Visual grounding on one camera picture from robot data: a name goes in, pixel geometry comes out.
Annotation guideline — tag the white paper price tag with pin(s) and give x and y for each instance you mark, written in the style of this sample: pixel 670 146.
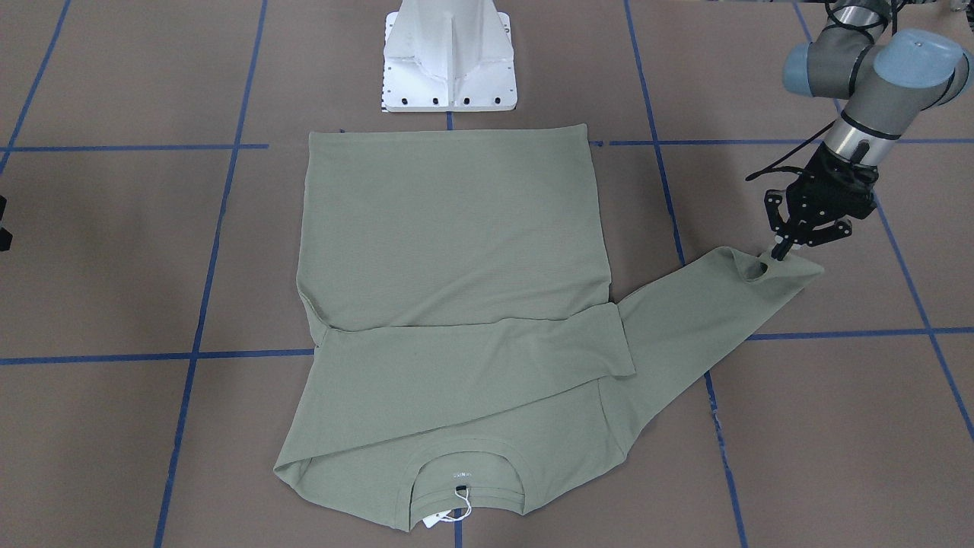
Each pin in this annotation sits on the white paper price tag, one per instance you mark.
pixel 453 516

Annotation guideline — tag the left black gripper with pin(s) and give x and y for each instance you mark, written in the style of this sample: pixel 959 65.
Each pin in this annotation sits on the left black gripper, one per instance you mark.
pixel 831 185

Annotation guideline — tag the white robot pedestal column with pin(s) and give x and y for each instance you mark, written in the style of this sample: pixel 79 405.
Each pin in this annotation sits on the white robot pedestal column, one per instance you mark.
pixel 448 56

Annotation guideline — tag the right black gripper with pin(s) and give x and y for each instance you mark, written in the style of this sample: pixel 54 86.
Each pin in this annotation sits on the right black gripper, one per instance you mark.
pixel 1 221

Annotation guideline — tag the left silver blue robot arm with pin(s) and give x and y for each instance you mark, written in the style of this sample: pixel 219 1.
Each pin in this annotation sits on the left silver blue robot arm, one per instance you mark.
pixel 887 76

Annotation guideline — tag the olive green long-sleeve shirt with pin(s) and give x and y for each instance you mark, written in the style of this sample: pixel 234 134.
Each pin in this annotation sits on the olive green long-sleeve shirt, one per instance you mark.
pixel 458 293

